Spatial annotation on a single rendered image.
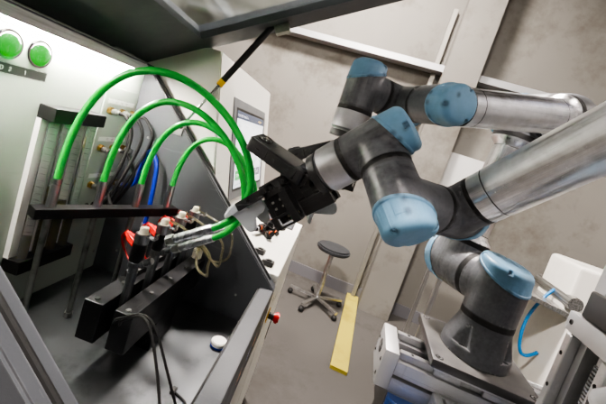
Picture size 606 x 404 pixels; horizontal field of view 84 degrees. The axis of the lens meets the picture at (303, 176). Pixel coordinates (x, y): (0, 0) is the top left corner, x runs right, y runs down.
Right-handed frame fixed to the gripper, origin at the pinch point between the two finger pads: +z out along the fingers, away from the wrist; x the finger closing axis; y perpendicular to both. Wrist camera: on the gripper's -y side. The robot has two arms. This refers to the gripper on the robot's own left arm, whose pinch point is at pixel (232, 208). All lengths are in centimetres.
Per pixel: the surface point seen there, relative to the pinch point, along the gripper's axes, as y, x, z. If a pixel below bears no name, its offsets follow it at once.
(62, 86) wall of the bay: -39.6, -2.5, 21.0
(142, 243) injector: -2.5, -7.2, 17.1
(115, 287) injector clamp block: 2.4, -8.1, 29.0
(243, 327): 24.0, 3.9, 16.4
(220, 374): 24.5, -10.7, 11.4
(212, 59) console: -41, 34, 7
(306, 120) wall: -48, 284, 82
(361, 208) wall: 61, 277, 74
